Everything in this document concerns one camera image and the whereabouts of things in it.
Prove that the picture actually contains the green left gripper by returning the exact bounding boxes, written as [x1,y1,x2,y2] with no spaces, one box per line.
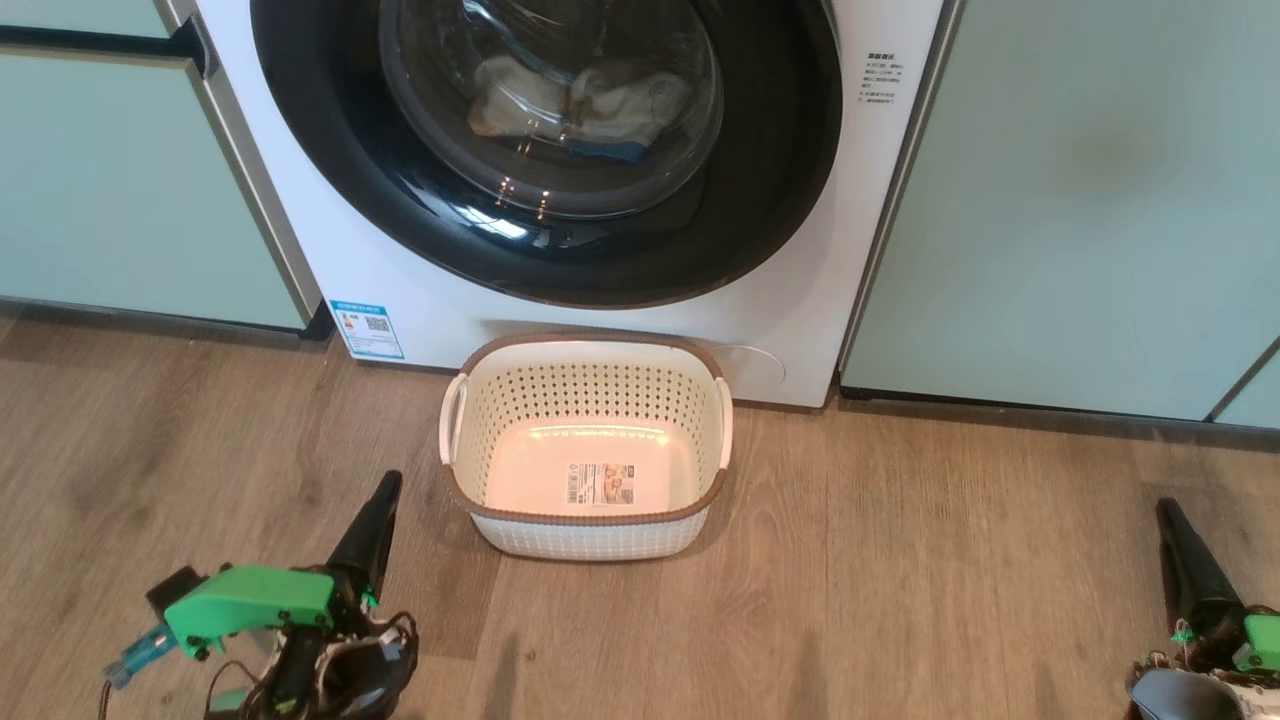
[163,470,404,663]

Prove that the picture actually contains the blue energy label sticker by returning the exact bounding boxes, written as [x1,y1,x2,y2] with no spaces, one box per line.
[330,299,405,361]

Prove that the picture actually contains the pale green cabinet with black gap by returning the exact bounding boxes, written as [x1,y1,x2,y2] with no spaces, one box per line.
[0,0,333,343]

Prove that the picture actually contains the white front-load washing machine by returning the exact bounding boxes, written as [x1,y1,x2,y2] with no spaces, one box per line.
[195,0,961,409]

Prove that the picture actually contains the printed white label sticker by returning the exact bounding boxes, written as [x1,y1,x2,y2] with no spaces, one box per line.
[567,462,637,506]

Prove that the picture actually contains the teal cable connector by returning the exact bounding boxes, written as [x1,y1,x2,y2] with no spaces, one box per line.
[104,625,169,691]

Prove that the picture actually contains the pale green plain cabinet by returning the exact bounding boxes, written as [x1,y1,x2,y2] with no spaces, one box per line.
[838,0,1280,431]

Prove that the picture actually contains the cream yellow bear-print clothes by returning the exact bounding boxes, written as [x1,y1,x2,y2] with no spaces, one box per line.
[468,55,696,163]

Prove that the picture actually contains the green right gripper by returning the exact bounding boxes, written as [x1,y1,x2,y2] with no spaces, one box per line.
[1156,498,1280,675]

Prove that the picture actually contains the washing machine door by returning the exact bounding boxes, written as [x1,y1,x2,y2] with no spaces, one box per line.
[250,0,843,309]

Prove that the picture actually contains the white basket with brown rim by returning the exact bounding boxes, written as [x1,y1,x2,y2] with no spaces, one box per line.
[438,333,734,561]

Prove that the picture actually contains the round drain filter cover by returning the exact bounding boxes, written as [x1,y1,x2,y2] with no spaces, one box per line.
[722,345,787,393]

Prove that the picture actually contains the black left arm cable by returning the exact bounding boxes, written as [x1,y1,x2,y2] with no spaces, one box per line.
[97,610,421,720]

